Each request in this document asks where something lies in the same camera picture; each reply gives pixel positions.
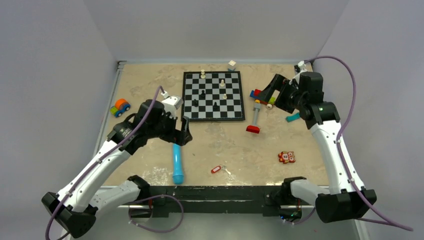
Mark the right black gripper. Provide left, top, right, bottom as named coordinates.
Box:
left=257, top=73, right=306, bottom=114

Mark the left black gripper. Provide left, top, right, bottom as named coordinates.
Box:
left=146, top=109, right=192, bottom=146

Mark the red key tag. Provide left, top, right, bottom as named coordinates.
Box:
left=210, top=165, right=222, bottom=174

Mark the silver key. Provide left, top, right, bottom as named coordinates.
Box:
left=221, top=165, right=231, bottom=175

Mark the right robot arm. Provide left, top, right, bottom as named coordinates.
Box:
left=258, top=71, right=377, bottom=223

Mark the colourful brick toy vehicle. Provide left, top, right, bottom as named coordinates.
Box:
left=249, top=88, right=277, bottom=111

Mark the blue plastic flashlight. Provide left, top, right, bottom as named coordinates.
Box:
left=172, top=144, right=184, bottom=185

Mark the black chess piece left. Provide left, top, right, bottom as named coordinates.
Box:
left=192, top=99, right=199, bottom=108

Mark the teal toy block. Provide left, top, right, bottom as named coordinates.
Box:
left=285, top=112, right=300, bottom=123

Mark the red toy brick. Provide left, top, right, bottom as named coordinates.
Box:
left=246, top=125, right=260, bottom=134

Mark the black chess piece right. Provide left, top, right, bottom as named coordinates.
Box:
left=212, top=102, right=220, bottom=111

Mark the white grey cube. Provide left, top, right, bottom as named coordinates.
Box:
left=227, top=60, right=237, bottom=72

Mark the black white chessboard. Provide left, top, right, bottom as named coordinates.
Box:
left=181, top=71, right=246, bottom=122

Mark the white chess pawn back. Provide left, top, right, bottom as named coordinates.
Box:
left=200, top=69, right=206, bottom=79

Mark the red owl toy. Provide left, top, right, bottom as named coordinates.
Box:
left=278, top=151, right=296, bottom=164

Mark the toy car orange blue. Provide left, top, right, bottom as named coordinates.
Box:
left=109, top=98, right=131, bottom=118

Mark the black base bar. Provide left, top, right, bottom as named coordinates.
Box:
left=117, top=185, right=316, bottom=219

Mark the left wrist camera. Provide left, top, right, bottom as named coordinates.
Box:
left=161, top=91, right=184, bottom=119

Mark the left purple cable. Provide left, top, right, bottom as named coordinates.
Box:
left=44, top=85, right=185, bottom=240

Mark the purple cable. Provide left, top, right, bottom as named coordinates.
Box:
left=44, top=85, right=185, bottom=240
left=281, top=55, right=414, bottom=232

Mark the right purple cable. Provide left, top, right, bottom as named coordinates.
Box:
left=281, top=55, right=414, bottom=232

